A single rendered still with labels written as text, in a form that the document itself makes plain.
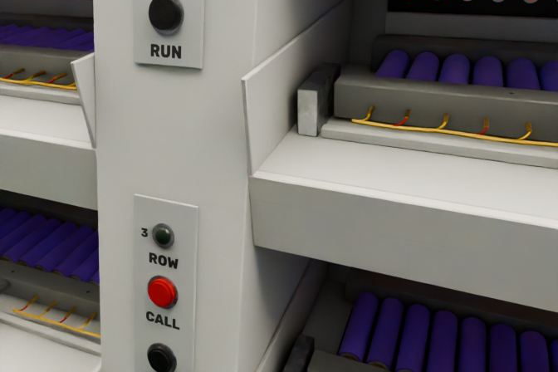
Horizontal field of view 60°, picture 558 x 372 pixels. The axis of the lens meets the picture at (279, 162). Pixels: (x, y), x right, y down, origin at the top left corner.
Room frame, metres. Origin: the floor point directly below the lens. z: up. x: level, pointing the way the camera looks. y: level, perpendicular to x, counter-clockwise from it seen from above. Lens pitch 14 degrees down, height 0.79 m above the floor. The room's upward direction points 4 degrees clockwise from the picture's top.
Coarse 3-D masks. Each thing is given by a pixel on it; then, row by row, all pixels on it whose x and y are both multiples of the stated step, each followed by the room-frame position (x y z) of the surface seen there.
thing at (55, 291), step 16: (0, 272) 0.39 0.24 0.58; (16, 272) 0.38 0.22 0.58; (32, 272) 0.38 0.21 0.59; (48, 272) 0.38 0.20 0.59; (16, 288) 0.38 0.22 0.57; (32, 288) 0.37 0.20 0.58; (48, 288) 0.36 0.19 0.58; (64, 288) 0.36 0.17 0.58; (80, 288) 0.36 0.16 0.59; (96, 288) 0.36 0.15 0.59; (48, 304) 0.37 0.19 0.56; (64, 304) 0.36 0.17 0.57; (80, 304) 0.36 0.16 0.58; (96, 304) 0.35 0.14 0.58; (48, 320) 0.35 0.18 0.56; (64, 320) 0.35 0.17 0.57; (96, 320) 0.36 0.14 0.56; (96, 336) 0.33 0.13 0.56
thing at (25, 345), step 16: (0, 304) 0.38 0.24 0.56; (16, 304) 0.38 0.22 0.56; (32, 304) 0.38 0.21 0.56; (32, 320) 0.36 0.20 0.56; (80, 320) 0.36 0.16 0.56; (0, 336) 0.34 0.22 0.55; (16, 336) 0.34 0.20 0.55; (32, 336) 0.34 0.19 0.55; (80, 336) 0.34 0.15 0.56; (0, 352) 0.33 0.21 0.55; (16, 352) 0.33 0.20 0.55; (32, 352) 0.33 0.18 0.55; (48, 352) 0.33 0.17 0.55; (64, 352) 0.33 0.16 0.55; (80, 352) 0.33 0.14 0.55; (0, 368) 0.31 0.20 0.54; (16, 368) 0.31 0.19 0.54; (32, 368) 0.31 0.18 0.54; (48, 368) 0.31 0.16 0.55; (64, 368) 0.31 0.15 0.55; (80, 368) 0.31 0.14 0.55; (96, 368) 0.26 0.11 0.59
